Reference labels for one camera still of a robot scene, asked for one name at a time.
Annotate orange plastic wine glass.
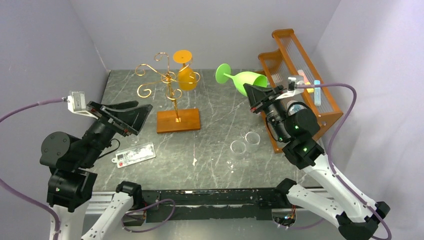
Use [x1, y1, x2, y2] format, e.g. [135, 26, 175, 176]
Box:
[173, 49, 197, 91]

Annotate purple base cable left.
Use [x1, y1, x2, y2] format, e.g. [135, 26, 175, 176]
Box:
[121, 199, 177, 234]

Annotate orange wooden shelf rack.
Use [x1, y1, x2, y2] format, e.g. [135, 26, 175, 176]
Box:
[258, 28, 344, 154]

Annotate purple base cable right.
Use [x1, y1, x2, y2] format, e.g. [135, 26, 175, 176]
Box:
[276, 211, 327, 231]

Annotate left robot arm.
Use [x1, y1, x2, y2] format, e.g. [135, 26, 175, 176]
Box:
[40, 97, 153, 240]

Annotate light blue highlighter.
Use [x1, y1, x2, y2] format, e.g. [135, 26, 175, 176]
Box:
[313, 79, 322, 107]

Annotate gold wire glass rack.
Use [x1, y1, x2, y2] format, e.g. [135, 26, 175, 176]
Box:
[134, 52, 201, 134]

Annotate pink yellow highlighter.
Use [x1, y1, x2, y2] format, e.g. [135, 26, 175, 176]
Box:
[297, 69, 315, 94]

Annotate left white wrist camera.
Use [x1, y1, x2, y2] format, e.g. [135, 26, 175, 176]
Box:
[66, 91, 98, 119]

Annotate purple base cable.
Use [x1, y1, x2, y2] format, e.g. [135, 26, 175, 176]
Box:
[121, 199, 177, 234]
[276, 211, 327, 231]

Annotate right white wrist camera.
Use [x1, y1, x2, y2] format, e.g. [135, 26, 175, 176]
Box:
[276, 75, 304, 100]

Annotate green plastic wine glass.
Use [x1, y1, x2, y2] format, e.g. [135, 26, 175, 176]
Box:
[215, 63, 268, 97]

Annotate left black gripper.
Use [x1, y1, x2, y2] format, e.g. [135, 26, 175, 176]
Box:
[79, 99, 154, 166]

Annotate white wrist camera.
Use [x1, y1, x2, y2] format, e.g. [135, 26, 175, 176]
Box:
[66, 91, 98, 119]
[276, 75, 304, 100]

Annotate flat blister pack on table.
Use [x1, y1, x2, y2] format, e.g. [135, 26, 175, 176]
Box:
[111, 142, 156, 168]

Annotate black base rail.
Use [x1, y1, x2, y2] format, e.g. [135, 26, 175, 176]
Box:
[133, 187, 293, 223]

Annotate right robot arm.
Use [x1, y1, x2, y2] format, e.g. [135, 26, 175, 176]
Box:
[243, 83, 390, 240]

